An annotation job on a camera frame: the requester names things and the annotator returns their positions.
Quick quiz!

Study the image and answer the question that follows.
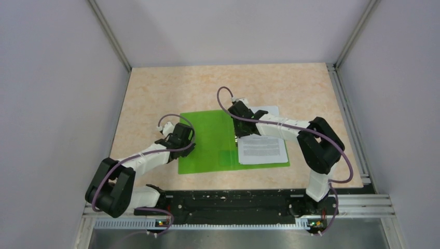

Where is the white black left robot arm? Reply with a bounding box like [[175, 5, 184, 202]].
[[85, 122, 196, 218]]

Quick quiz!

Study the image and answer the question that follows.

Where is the aluminium corner post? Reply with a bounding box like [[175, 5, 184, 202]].
[[333, 0, 381, 71], [86, 0, 132, 73]]

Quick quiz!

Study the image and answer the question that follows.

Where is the white printed paper sheet front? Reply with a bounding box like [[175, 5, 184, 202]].
[[237, 105, 288, 165]]

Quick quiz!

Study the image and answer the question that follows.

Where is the aluminium corner post left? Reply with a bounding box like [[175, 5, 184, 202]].
[[86, 0, 132, 73]]

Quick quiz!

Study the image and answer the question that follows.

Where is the aluminium corner post right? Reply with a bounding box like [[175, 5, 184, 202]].
[[333, 0, 381, 71]]

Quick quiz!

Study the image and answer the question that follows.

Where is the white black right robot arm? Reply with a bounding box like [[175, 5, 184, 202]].
[[227, 99, 345, 217]]

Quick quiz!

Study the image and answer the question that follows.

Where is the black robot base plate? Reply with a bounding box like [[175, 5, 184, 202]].
[[132, 188, 375, 226]]

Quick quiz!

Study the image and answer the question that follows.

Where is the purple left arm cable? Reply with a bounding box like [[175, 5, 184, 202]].
[[91, 114, 197, 238]]

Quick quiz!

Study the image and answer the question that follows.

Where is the aluminium frame rail front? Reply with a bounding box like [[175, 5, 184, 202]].
[[74, 193, 404, 248]]

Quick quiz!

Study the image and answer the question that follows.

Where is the green plastic clip folder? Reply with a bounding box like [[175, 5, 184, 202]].
[[178, 110, 279, 174]]

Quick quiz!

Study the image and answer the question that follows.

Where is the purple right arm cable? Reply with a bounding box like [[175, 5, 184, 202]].
[[216, 86, 355, 237]]

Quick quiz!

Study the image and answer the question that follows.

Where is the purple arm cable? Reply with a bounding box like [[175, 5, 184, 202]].
[[91, 114, 197, 238], [216, 86, 355, 237]]

